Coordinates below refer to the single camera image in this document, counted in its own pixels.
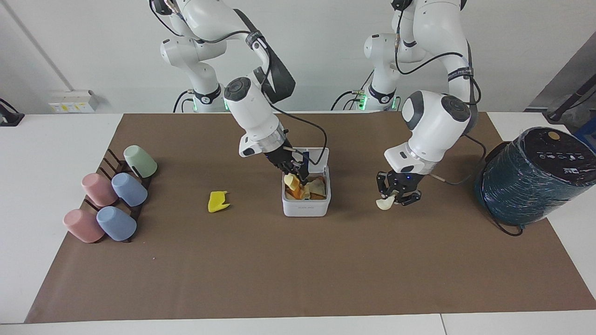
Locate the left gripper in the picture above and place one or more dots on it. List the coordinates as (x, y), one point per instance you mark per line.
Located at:
(408, 180)

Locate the dark round trash can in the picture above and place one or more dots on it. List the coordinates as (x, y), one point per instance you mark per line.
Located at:
(535, 181)

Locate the pink plastic cup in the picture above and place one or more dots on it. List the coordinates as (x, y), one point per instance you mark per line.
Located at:
(83, 225)
(98, 189)

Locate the white square plastic bin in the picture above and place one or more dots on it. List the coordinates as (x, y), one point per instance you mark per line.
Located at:
(306, 208)

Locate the beige paper scrap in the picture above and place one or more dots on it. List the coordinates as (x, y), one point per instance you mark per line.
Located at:
(317, 187)

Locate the white wall socket box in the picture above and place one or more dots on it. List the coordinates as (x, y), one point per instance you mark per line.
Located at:
(72, 102)

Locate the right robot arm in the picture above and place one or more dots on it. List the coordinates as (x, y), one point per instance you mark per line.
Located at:
(251, 109)

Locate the yellow paper scrap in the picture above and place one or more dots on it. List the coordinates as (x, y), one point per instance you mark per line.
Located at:
(291, 182)

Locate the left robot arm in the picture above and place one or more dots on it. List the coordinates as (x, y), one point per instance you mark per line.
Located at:
(433, 125)

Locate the green plastic cup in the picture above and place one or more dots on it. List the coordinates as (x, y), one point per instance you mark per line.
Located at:
(141, 161)

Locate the yellow crumpled paper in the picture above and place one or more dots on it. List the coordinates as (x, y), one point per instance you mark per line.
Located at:
(217, 202)

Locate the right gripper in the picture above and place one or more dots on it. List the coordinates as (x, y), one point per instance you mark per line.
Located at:
(281, 156)

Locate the black stand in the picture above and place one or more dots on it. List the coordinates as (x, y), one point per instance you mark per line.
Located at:
(10, 118)
(565, 104)

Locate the dark wooden cup rack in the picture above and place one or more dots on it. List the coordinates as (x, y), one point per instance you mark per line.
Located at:
(119, 166)

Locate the white paper scrap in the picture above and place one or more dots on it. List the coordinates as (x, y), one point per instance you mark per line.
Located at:
(384, 204)

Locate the blue plastic cup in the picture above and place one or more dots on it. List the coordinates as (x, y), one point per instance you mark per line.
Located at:
(129, 189)
(116, 224)

